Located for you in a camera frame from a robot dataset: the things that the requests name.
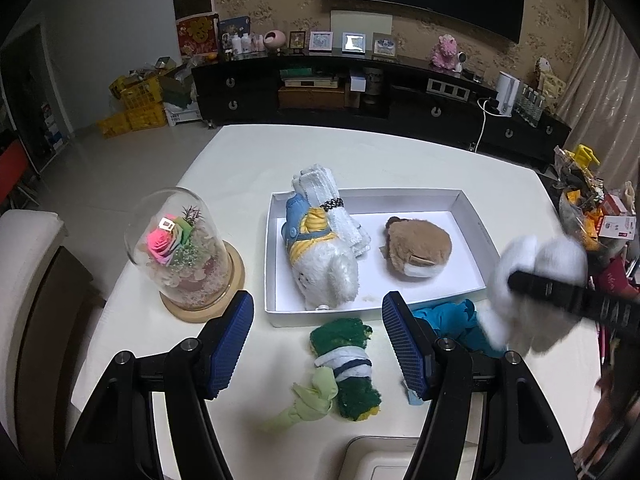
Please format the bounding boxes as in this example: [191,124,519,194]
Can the cream plush doll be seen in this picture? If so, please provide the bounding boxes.
[534,57,568,113]

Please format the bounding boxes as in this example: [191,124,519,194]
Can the white triple switch panel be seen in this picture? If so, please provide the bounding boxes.
[426,78,471,101]

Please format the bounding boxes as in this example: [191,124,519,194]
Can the teal blue garment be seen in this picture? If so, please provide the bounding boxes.
[411,299,506,358]

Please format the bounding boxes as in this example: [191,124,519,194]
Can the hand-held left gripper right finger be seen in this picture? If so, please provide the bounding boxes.
[381,291,573,480]

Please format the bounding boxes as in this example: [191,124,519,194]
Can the beige curtain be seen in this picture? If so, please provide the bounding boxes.
[555,0,640,201]

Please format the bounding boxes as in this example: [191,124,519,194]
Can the person's right forearm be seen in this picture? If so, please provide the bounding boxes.
[580,375,636,466]

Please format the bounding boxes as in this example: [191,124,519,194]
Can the green cardboard box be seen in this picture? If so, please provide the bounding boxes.
[162,77,193,106]

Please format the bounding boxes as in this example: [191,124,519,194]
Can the green knitted cloth roll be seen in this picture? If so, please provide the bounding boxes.
[308,317,383,421]

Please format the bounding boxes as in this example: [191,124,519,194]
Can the light green cloth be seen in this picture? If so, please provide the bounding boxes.
[260,370,337,433]

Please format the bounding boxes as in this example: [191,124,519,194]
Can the blue gift box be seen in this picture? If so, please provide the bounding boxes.
[218,16,249,53]

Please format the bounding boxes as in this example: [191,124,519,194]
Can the glass dome with rose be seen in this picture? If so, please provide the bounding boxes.
[122,187,247,323]

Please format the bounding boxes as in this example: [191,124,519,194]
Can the yellow toy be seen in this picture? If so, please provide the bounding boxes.
[572,144,601,171]

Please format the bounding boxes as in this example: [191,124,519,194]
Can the yellow plastic crate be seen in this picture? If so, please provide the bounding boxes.
[127,105,167,131]
[97,112,130,138]
[120,77,163,110]

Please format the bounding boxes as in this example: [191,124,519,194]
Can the row of clear glass bottles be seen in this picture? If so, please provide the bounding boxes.
[515,85,543,126]

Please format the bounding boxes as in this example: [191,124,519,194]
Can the white power cable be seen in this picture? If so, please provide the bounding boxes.
[472,97,501,153]

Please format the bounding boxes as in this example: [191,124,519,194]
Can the white fluffy plush toy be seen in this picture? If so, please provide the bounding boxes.
[489,235,590,353]

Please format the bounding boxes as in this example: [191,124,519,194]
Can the white towel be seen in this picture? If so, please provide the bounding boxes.
[291,162,372,257]

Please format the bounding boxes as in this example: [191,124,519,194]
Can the brown plush toy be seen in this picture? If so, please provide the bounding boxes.
[380,216,453,279]

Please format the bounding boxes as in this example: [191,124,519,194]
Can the white plastic crate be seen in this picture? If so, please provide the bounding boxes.
[165,102,201,127]

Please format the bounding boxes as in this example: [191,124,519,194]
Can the black television cabinet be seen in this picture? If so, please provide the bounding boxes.
[191,55,572,171]

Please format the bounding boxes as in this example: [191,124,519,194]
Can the red printed poster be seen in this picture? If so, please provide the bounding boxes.
[176,14,221,56]

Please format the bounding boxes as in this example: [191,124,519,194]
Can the pink plush toy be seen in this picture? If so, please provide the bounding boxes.
[432,35,460,68]

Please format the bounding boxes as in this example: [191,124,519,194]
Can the white picture frame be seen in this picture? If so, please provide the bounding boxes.
[372,32,397,57]

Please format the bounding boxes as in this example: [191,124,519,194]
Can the white water dispenser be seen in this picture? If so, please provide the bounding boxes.
[496,71,521,117]

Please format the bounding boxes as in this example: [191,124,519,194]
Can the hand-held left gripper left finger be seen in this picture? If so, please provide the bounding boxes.
[57,290,255,480]

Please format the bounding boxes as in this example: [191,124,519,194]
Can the white cardboard box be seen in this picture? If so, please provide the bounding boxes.
[263,188,501,328]

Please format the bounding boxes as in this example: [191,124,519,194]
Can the white plush bear blue overalls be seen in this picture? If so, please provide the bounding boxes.
[284,195,361,311]

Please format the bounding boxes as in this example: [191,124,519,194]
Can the brown wooden box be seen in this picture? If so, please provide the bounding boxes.
[277,86,347,110]

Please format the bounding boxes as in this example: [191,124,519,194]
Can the white and brown chair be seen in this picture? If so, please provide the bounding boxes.
[0,209,108,461]

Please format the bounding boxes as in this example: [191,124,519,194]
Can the beige plastic case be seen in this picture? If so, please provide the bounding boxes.
[344,435,421,480]

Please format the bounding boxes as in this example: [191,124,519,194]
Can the pile of snack packets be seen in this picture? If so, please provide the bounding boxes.
[554,147,640,253]

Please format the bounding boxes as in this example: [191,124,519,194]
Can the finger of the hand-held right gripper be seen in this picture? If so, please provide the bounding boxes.
[507,270,640,333]

